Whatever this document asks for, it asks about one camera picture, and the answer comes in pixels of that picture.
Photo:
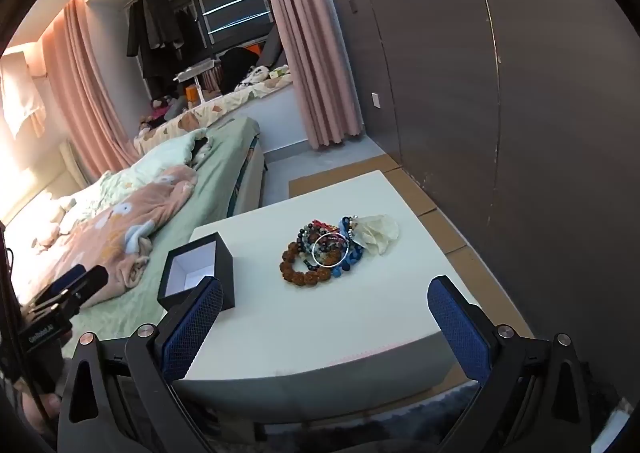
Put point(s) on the white drying rack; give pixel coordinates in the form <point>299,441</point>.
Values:
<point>197,75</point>

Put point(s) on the pink floral blanket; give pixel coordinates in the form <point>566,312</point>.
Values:
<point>100,233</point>

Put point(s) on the white square table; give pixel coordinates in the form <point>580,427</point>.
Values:
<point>310,323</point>

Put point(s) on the thin silver bangle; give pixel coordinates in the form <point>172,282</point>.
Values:
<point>312,251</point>

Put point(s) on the floral window seat quilt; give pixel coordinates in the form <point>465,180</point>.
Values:
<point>210,113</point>

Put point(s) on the window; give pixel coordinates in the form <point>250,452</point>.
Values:
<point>225,3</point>

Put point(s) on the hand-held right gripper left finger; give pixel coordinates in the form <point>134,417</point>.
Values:
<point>192,333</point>

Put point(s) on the hanging dark coat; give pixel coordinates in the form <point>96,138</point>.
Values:
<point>150,33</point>

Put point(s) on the hanging white garment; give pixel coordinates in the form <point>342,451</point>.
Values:
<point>20,93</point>

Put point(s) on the green floral duvet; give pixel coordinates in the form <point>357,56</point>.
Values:
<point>150,163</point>

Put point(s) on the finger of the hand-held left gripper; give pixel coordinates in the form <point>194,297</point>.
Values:
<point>60,283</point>
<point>87,285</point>

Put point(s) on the brown cardboard sheet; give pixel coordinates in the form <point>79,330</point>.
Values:
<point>440,218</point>

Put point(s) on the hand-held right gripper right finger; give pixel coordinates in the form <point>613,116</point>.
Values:
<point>457,330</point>

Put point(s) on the black bag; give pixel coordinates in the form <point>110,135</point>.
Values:
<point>240,64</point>

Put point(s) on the pink curtain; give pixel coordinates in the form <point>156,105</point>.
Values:
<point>310,58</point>
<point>85,98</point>

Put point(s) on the black jewelry box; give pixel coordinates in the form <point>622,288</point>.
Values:
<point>225,268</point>

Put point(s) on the dark brown wardrobe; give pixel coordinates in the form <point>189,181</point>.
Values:
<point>450,83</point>

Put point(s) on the person's left hand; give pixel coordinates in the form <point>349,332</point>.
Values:
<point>45,408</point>

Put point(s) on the white crumpled cloth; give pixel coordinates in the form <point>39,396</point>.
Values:
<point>377,233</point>

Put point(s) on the white wall switch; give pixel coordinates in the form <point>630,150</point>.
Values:
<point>376,99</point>

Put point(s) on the bed with green sheet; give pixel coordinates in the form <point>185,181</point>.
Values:
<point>220,168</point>

